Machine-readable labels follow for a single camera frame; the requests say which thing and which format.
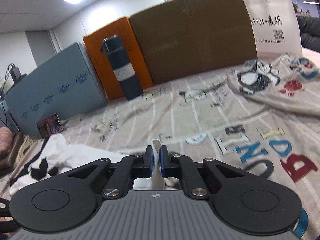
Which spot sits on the printed grey bed sheet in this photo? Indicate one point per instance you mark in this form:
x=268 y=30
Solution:
x=270 y=131

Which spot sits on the white shopping bag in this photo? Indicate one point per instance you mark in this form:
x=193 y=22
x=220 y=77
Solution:
x=275 y=27

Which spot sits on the large blue cardboard box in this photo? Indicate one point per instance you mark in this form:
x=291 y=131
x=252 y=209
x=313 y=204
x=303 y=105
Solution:
x=66 y=84

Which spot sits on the white black trim t-shirt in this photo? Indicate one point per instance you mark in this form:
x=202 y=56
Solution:
x=56 y=157

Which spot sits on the black puffer jacket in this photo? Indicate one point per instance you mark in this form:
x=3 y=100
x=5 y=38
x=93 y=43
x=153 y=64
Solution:
x=309 y=28

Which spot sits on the black power adapter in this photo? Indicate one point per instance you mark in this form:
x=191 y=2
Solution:
x=16 y=74

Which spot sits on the brown cardboard box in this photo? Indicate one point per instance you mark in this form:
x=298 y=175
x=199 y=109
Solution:
x=186 y=37

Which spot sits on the brown leather garment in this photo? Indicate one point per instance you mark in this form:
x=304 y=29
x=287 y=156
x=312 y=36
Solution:
x=8 y=162

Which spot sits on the cream knitted garment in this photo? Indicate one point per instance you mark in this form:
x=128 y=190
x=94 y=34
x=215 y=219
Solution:
x=27 y=142

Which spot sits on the orange cardboard box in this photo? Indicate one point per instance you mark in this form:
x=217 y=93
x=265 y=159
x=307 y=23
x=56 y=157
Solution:
x=93 y=43

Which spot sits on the pink knitted sweater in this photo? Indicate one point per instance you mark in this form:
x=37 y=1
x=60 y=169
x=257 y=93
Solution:
x=6 y=139

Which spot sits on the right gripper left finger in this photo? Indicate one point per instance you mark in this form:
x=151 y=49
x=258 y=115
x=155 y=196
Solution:
x=121 y=176

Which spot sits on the smartphone playing video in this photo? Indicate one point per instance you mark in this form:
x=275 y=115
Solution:
x=49 y=126

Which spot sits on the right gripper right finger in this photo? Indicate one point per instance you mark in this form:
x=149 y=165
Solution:
x=182 y=167

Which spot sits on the dark blue vacuum bottle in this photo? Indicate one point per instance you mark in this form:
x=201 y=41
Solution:
x=117 y=56

